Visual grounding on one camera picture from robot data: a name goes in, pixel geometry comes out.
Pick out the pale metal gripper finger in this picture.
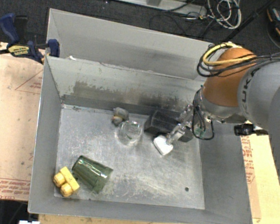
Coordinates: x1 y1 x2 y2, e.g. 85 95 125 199
165 133 177 146
171 123 187 144

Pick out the black cylinder on white bracket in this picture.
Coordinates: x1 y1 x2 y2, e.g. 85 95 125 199
232 121 270 142

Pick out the dark green glass cup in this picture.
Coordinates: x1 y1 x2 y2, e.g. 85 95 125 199
68 154 116 196

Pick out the white heart-shaped object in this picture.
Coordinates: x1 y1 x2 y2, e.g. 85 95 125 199
150 134 176 158

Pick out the yellow toy block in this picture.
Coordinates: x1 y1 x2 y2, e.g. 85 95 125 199
50 164 83 200

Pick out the black box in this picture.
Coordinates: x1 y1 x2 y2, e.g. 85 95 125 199
143 108 197 145

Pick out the brown cardboard board red print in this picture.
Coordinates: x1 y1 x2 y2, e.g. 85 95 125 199
0 41 280 224

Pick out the grey metal bin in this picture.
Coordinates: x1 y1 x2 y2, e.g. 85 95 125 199
16 8 280 224

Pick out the grey and yellow small toy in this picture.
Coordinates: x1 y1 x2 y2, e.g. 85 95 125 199
110 105 131 127

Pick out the clear glass cup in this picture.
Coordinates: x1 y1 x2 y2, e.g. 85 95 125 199
114 118 145 149

